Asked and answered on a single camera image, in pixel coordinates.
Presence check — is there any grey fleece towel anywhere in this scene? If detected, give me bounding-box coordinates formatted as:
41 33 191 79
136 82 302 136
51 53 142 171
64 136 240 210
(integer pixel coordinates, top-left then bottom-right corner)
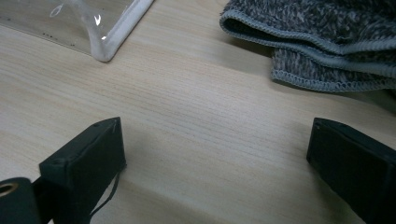
219 0 396 93

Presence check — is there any thin black string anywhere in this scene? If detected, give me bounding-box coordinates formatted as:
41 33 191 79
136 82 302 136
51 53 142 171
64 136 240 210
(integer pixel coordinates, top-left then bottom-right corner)
89 171 121 217

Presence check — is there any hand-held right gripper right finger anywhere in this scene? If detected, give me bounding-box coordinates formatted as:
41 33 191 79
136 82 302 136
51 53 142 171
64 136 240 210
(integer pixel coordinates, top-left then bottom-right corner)
305 117 396 224

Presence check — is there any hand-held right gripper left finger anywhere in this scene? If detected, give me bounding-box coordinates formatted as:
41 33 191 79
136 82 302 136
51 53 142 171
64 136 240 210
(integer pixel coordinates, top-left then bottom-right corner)
38 117 127 224

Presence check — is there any clear plastic bag white trim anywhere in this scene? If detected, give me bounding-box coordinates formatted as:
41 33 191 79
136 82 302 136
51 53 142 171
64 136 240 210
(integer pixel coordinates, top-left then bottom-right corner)
0 0 156 63

